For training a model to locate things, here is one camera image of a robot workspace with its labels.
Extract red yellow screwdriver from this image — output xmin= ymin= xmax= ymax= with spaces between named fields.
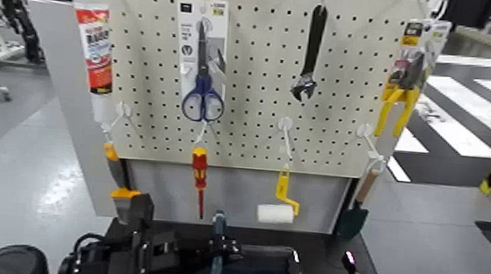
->
xmin=185 ymin=145 xmax=211 ymax=221

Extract white sealant tube red label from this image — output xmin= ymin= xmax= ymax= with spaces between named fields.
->
xmin=63 ymin=0 xmax=121 ymax=124

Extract black machine part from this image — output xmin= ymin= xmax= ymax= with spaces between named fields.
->
xmin=429 ymin=0 xmax=491 ymax=31

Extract orange grey putty scraper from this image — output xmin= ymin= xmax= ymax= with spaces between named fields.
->
xmin=96 ymin=141 xmax=147 ymax=227

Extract cream metal pegboard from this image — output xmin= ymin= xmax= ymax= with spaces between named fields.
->
xmin=63 ymin=0 xmax=433 ymax=184

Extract black adjustable wrench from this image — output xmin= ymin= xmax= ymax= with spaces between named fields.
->
xmin=289 ymin=1 xmax=330 ymax=104

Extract yellow mini paint roller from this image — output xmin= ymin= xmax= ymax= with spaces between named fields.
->
xmin=256 ymin=163 xmax=304 ymax=226

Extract grey side panel board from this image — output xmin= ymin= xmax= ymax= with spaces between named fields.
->
xmin=9 ymin=0 xmax=134 ymax=219

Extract black cable drag chain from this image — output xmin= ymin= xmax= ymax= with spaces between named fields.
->
xmin=0 ymin=0 xmax=73 ymax=67

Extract packaged yellow-handled pliers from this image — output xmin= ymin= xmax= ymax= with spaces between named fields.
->
xmin=373 ymin=15 xmax=453 ymax=143

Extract packaged blue-handled scissors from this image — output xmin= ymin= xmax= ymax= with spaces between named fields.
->
xmin=168 ymin=0 xmax=235 ymax=125

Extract green trowel wooden handle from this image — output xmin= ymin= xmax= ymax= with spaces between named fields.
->
xmin=336 ymin=165 xmax=383 ymax=244

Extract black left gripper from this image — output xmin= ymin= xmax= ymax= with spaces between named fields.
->
xmin=68 ymin=186 xmax=249 ymax=274

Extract white pegboard hook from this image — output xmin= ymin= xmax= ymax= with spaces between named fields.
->
xmin=354 ymin=121 xmax=391 ymax=167
xmin=99 ymin=100 xmax=134 ymax=140
xmin=195 ymin=120 xmax=210 ymax=148
xmin=275 ymin=115 xmax=297 ymax=167

